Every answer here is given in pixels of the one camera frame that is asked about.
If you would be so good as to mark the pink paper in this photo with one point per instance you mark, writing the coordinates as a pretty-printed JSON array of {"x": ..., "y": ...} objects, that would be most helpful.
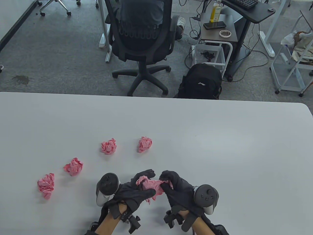
[
  {"x": 108, "y": 146},
  {"x": 149, "y": 184},
  {"x": 74, "y": 167},
  {"x": 46, "y": 184},
  {"x": 144, "y": 144}
]

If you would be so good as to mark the black backpack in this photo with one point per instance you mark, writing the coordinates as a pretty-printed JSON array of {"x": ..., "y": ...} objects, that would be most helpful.
[{"x": 200, "y": 78}]

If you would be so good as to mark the grey white side table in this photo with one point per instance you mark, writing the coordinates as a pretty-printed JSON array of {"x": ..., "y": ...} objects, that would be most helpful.
[{"x": 210, "y": 34}]

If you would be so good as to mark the black clamp parts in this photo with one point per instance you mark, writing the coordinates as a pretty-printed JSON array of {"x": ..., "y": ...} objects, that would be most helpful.
[{"x": 207, "y": 55}]

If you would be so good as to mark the black keyboard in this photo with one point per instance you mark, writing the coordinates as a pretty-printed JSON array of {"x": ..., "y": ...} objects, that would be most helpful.
[{"x": 244, "y": 3}]

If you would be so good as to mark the white wheeled cart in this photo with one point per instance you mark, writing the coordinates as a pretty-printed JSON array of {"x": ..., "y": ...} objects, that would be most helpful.
[{"x": 291, "y": 78}]

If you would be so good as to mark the black standing desk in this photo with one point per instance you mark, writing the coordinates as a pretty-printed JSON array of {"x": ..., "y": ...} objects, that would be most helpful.
[{"x": 259, "y": 12}]

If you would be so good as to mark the black smartphone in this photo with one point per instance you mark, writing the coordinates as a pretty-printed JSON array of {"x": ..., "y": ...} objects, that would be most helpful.
[{"x": 214, "y": 25}]

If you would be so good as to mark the person's right hand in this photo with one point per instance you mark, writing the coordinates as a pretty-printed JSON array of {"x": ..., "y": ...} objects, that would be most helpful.
[{"x": 181, "y": 193}]

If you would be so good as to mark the silver chair base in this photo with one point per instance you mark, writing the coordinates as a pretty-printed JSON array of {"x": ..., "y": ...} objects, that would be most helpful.
[{"x": 43, "y": 13}]

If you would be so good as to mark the person's right forearm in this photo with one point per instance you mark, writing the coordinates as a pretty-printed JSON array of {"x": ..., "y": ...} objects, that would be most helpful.
[{"x": 199, "y": 226}]

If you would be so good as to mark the clear bottle yellow liquid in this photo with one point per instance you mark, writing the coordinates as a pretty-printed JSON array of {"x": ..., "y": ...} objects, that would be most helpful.
[{"x": 216, "y": 12}]

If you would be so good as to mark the person's left forearm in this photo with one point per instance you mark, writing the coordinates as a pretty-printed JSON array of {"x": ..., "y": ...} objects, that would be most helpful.
[{"x": 107, "y": 224}]

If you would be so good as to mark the white desk leg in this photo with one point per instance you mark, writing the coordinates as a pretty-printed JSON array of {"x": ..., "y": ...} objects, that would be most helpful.
[
  {"x": 103, "y": 40},
  {"x": 267, "y": 45}
]

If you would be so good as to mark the black white tracking controller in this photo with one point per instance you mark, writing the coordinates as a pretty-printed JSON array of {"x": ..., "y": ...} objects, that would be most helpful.
[
  {"x": 107, "y": 183},
  {"x": 206, "y": 194}
]

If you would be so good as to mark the beige cloth bundle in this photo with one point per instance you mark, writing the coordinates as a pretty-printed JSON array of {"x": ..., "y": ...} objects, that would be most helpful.
[{"x": 300, "y": 49}]

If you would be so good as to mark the person's left hand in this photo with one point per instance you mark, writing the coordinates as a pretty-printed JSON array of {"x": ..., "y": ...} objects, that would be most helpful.
[{"x": 132, "y": 193}]

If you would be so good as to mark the black mesh office chair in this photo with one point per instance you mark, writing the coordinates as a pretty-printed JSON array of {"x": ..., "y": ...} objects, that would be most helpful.
[{"x": 139, "y": 49}]

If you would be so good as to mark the white power strip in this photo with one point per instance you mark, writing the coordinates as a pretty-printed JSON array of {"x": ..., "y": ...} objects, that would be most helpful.
[{"x": 193, "y": 55}]

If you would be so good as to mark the white tape roll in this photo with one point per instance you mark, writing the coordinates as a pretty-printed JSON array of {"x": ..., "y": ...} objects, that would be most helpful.
[{"x": 220, "y": 33}]

